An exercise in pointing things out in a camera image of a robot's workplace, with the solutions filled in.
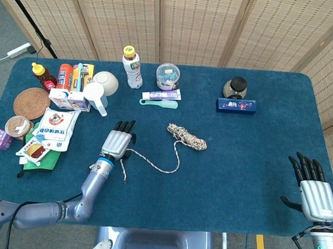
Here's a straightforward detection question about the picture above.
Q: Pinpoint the yellow-capped white drink bottle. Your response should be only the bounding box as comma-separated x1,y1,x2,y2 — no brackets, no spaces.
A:
120,45,146,90

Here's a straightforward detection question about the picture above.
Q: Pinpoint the clear plastic jar of clips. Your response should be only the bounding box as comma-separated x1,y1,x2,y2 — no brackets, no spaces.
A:
155,62,181,92

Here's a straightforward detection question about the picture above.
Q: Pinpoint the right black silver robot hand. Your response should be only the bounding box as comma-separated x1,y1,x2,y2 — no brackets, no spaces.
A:
279,151,333,223

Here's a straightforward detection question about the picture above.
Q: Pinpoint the braided white brown rope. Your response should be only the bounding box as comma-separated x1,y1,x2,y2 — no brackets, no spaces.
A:
118,120,209,188

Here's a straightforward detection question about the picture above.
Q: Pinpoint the glass jar with black lid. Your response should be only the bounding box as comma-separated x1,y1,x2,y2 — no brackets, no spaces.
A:
222,75,248,101

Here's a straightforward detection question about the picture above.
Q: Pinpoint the blue rectangular box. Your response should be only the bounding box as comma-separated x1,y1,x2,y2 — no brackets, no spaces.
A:
216,97,258,116

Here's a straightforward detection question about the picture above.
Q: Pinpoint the red yellow snack packet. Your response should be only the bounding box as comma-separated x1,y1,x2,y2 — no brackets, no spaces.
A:
15,135,54,168

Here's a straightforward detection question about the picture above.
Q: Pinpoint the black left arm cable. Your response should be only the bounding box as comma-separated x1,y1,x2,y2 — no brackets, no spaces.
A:
6,188,83,249

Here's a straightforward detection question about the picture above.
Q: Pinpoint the yellow razor blister pack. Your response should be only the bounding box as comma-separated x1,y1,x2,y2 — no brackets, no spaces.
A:
70,62,95,93

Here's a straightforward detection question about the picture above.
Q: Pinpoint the purple juice carton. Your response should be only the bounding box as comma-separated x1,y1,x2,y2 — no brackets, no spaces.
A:
66,90,92,112

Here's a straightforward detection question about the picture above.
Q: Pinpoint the mint green hairbrush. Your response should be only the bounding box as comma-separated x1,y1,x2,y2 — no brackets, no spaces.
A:
138,97,179,110

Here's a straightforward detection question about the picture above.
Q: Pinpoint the beige ceramic bowl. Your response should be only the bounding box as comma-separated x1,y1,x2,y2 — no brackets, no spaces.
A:
91,70,120,98

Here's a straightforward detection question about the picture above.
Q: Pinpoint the white light-blue plastic cup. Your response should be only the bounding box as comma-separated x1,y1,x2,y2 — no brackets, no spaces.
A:
81,82,110,118

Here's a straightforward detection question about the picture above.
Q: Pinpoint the white purple toothpaste tube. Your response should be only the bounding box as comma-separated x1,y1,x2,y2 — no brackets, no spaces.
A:
141,86,183,102

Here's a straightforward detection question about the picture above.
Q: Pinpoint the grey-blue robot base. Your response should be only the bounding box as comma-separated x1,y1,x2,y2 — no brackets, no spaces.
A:
86,225,225,249

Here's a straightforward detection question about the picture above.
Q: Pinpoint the white power strip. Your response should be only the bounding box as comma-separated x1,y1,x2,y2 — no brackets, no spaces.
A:
6,41,32,59

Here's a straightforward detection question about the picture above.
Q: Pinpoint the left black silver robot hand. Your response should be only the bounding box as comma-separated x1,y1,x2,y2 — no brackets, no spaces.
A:
100,118,138,162

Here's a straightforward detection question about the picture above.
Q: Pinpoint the white red milk carton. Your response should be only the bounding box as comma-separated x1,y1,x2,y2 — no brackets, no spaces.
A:
48,88,74,111

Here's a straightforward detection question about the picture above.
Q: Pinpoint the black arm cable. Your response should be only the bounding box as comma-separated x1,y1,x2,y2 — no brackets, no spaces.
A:
291,228,314,249
6,188,83,249

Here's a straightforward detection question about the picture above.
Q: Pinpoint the white sugar bag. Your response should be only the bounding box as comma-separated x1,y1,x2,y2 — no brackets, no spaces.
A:
31,106,81,153

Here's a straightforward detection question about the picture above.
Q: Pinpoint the brown sauce bottle yellow cap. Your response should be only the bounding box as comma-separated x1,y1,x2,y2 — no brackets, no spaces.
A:
30,62,59,93

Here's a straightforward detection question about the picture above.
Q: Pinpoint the round brown-lidded food cup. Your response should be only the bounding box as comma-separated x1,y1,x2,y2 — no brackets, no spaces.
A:
4,114,35,142

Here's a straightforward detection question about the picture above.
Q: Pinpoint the blue table cloth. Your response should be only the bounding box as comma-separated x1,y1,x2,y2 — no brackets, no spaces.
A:
0,55,331,239

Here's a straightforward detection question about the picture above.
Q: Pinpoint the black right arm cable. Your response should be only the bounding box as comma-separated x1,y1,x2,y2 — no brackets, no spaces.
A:
291,228,314,249

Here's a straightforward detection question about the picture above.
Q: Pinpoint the round woven rattan coaster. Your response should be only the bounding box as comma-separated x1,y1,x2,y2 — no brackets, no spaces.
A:
12,86,52,122

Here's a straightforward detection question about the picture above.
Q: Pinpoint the black tripod stand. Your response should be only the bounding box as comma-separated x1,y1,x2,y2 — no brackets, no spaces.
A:
0,0,62,59

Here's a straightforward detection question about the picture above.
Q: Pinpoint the green cloth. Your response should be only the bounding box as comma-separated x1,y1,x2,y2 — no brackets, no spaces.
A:
23,121,63,172

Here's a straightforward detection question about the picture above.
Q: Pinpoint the orange soda can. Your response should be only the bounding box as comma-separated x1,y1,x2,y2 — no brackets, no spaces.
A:
55,63,75,92

